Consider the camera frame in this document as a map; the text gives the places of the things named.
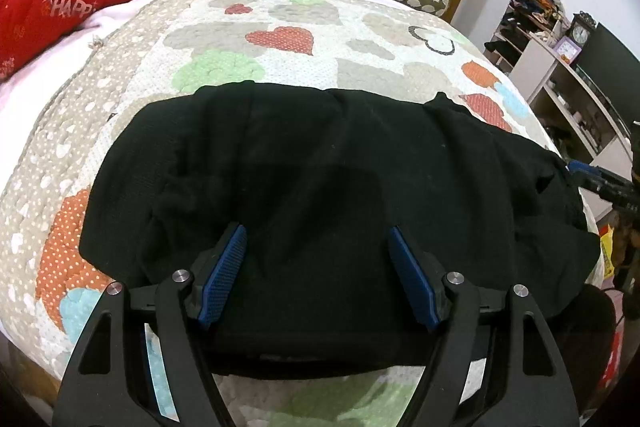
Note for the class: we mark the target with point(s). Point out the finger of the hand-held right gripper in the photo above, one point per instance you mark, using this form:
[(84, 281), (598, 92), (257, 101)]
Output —
[(582, 168)]

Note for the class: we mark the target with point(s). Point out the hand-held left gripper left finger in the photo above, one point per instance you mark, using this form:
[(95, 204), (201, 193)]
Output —
[(222, 277)]

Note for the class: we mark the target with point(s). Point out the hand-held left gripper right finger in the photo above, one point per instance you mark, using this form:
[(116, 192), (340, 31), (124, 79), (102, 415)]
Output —
[(412, 277)]

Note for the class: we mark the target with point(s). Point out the black pants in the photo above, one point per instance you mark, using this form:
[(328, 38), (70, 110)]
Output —
[(310, 177)]

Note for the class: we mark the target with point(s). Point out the yellow plastic bag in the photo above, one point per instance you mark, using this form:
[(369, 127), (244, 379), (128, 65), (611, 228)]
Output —
[(606, 252)]

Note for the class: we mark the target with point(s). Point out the black flat screen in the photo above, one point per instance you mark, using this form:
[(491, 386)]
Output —
[(615, 62)]

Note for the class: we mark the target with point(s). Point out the white open shelf unit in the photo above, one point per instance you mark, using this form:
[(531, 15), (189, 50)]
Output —
[(542, 62)]

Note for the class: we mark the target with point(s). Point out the dark mantel clock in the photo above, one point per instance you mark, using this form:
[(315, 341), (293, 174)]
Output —
[(581, 32)]

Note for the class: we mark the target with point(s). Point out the heart print quilt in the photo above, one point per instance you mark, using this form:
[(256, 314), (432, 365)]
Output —
[(165, 57)]

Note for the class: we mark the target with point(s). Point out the pale pink bed sheet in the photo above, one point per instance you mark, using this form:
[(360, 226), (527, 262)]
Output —
[(30, 102)]

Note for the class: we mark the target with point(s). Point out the purple photo frame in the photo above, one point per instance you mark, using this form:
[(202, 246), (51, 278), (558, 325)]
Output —
[(568, 51)]

